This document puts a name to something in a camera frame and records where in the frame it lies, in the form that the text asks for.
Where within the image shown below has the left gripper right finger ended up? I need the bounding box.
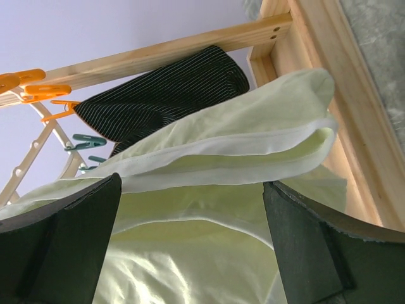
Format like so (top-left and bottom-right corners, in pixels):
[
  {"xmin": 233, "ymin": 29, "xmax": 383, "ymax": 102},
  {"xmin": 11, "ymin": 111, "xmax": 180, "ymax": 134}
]
[{"xmin": 263, "ymin": 182, "xmax": 404, "ymax": 303}]

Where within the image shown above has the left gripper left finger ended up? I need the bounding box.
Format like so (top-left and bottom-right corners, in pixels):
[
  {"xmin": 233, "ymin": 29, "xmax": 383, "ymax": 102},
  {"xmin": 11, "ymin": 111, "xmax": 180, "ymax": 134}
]
[{"xmin": 1, "ymin": 173, "xmax": 122, "ymax": 303}]

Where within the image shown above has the pale green white underwear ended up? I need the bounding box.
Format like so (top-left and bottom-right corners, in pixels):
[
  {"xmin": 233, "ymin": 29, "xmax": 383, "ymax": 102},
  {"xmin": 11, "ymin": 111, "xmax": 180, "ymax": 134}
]
[{"xmin": 1, "ymin": 68, "xmax": 347, "ymax": 303}]

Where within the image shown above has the white round clip hanger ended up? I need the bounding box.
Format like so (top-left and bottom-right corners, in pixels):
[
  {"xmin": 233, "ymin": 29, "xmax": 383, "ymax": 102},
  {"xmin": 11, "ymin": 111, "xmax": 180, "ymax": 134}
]
[{"xmin": 0, "ymin": 88, "xmax": 88, "ymax": 206}]

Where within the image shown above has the orange right clip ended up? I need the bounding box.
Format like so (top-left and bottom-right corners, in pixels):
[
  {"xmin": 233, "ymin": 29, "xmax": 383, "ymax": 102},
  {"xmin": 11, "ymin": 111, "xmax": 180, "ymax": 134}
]
[{"xmin": 40, "ymin": 99, "xmax": 82, "ymax": 124}]

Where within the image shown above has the black striped underwear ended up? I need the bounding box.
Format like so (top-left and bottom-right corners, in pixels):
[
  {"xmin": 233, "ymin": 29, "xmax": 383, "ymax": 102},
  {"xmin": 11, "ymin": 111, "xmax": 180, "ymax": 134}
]
[{"xmin": 73, "ymin": 46, "xmax": 250, "ymax": 156}]

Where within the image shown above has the wooden hanger rack frame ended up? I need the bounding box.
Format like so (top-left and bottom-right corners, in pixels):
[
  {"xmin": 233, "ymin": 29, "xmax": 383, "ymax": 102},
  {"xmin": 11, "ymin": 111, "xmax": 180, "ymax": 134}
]
[{"xmin": 1, "ymin": 1, "xmax": 404, "ymax": 231}]

